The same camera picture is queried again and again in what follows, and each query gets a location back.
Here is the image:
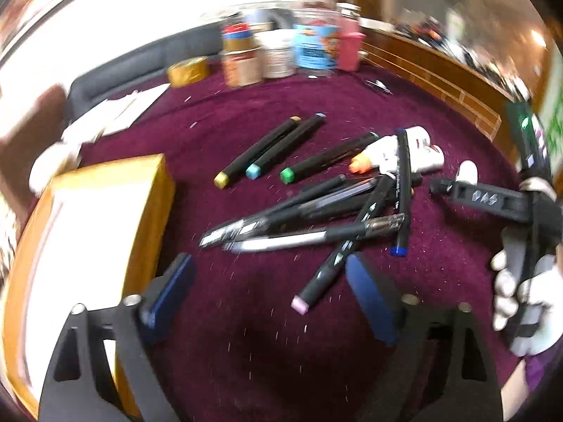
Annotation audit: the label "large white spray bottle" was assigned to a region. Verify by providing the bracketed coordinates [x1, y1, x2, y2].
[379, 145, 445, 173]

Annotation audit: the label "purple sleeved right forearm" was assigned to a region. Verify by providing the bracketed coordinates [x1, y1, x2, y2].
[501, 350, 560, 421]

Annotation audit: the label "red lidded clear jar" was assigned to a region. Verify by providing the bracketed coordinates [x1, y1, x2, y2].
[294, 0, 337, 26]

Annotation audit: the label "crumpled white tissue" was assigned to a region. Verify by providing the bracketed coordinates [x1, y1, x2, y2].
[29, 141, 82, 197]

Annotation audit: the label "gold edged white box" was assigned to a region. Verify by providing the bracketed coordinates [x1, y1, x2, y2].
[1, 154, 175, 418]

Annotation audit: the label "orange capped white bottle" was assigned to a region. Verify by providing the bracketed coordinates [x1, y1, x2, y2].
[348, 135, 398, 173]

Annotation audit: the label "white paper sheets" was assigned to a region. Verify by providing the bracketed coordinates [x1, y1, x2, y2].
[61, 83, 170, 144]

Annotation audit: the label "pink capped black marker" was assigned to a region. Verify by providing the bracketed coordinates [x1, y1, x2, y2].
[291, 173, 396, 315]

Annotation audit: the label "black camera box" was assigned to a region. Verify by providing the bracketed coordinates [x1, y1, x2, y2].
[505, 101, 551, 179]

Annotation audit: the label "white labelled pill bottle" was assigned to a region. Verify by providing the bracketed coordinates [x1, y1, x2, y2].
[395, 126, 431, 151]

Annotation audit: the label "purple table cloth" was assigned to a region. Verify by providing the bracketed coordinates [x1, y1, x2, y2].
[81, 66, 518, 421]

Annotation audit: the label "white plastic tub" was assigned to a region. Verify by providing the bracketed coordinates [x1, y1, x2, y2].
[255, 30, 296, 79]

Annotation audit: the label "wooden brick pattern counter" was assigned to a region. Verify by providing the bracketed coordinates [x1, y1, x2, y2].
[360, 18, 518, 162]

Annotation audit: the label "blue cartoon label tub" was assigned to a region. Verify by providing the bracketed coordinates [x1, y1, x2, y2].
[293, 7, 340, 76]

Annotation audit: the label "pink sleeved flask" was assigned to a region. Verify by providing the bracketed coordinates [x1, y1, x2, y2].
[337, 3, 365, 71]

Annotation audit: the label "silver black gel pen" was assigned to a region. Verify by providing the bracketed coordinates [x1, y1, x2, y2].
[200, 175, 378, 248]

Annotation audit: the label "dark blue capped marker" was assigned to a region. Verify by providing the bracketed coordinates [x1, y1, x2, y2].
[390, 129, 411, 257]

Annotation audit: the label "light blue capped marker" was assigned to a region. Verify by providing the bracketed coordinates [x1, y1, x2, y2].
[245, 113, 325, 180]

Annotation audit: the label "clear capped black pen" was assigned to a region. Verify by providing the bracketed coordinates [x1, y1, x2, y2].
[222, 213, 406, 254]

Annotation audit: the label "dark grey sofa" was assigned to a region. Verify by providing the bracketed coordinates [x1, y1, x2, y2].
[64, 22, 221, 124]

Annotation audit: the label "green capped black marker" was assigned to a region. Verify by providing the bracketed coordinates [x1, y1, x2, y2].
[280, 133, 379, 185]

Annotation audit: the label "yellow capped black marker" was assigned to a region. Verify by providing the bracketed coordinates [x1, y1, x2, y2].
[214, 116, 302, 190]

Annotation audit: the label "brown contents clear container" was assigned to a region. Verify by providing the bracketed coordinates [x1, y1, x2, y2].
[221, 48, 262, 88]

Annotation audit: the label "white gloved right hand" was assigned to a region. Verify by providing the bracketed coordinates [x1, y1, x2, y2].
[491, 227, 562, 357]

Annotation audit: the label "brown armchair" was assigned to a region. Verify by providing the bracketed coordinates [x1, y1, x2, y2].
[1, 85, 67, 222]

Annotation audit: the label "gold tape roll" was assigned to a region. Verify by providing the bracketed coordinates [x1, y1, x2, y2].
[167, 56, 210, 88]

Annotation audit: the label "amber jar blue red lid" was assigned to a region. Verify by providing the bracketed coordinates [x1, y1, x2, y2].
[221, 22, 256, 51]

